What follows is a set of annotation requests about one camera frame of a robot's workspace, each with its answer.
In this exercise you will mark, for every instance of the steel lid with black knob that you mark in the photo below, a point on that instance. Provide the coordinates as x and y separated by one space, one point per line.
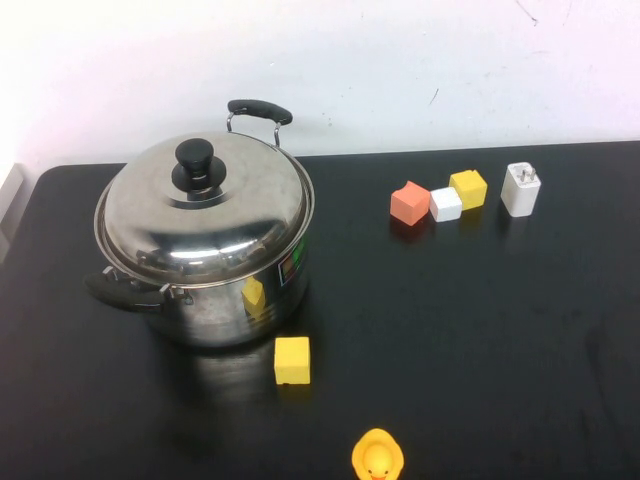
225 235

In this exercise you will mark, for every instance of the orange foam cube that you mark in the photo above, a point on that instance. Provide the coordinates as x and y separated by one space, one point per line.
410 205

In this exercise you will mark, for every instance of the yellow rubber duck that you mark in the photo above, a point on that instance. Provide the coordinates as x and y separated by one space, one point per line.
377 452

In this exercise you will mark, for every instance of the white plug charger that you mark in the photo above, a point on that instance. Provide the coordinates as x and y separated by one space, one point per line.
519 195

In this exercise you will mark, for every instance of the yellow foam cube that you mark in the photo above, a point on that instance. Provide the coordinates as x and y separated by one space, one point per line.
292 362
472 190

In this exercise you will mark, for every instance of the white foam cube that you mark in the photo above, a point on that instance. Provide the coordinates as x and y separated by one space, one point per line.
446 205

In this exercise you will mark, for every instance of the stainless steel stock pot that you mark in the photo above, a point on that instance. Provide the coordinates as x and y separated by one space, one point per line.
210 320

